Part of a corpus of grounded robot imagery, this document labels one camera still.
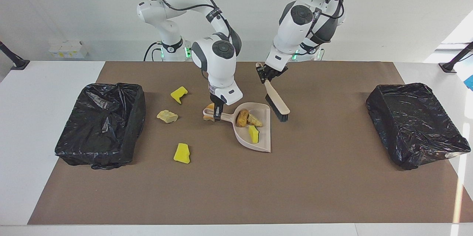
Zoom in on small yellow sponge wedge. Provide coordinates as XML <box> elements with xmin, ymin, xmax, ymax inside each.
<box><xmin>248</xmin><ymin>125</ymin><xmax>260</xmax><ymax>144</ymax></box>

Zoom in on yellow sponge block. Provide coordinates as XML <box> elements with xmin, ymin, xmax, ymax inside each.
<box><xmin>173</xmin><ymin>143</ymin><xmax>191</xmax><ymax>164</ymax></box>

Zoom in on black bag lined bin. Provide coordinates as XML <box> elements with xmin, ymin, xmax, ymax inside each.
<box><xmin>55</xmin><ymin>83</ymin><xmax>146</xmax><ymax>170</ymax></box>
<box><xmin>366</xmin><ymin>83</ymin><xmax>472</xmax><ymax>171</ymax></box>

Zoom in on beige hand brush black bristles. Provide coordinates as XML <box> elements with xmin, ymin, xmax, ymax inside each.
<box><xmin>256</xmin><ymin>62</ymin><xmax>291</xmax><ymax>122</ymax></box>

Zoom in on pale flaky pastry piece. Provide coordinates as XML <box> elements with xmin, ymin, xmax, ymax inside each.
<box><xmin>156</xmin><ymin>110</ymin><xmax>178</xmax><ymax>124</ymax></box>

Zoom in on white boxes with yellow labels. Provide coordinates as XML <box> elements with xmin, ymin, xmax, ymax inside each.
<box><xmin>49</xmin><ymin>41</ymin><xmax>88</xmax><ymax>59</ymax></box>

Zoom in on brown toy bread roll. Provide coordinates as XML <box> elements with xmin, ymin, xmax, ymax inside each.
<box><xmin>236</xmin><ymin>109</ymin><xmax>250</xmax><ymax>128</ymax></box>

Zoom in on striped orange toy bread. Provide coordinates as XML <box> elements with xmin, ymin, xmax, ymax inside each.
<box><xmin>203</xmin><ymin>103</ymin><xmax>217</xmax><ymax>122</ymax></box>

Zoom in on brown table mat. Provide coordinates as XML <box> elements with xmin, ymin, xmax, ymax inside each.
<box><xmin>28</xmin><ymin>61</ymin><xmax>473</xmax><ymax>225</ymax></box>

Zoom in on beige plastic dustpan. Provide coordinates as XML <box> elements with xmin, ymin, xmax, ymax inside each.
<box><xmin>203</xmin><ymin>102</ymin><xmax>272</xmax><ymax>153</ymax></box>

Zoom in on notched yellow sponge piece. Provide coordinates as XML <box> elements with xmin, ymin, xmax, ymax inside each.
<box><xmin>170</xmin><ymin>86</ymin><xmax>188</xmax><ymax>105</ymax></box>

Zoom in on black base cable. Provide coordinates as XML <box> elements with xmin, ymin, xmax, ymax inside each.
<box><xmin>144</xmin><ymin>42</ymin><xmax>163</xmax><ymax>62</ymax></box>

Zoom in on black camera stand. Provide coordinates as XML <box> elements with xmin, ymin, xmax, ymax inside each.
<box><xmin>439</xmin><ymin>41</ymin><xmax>473</xmax><ymax>73</ymax></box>
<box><xmin>0</xmin><ymin>41</ymin><xmax>30</xmax><ymax>70</ymax></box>

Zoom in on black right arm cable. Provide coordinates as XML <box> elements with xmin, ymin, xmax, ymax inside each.
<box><xmin>142</xmin><ymin>0</ymin><xmax>233</xmax><ymax>44</ymax></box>

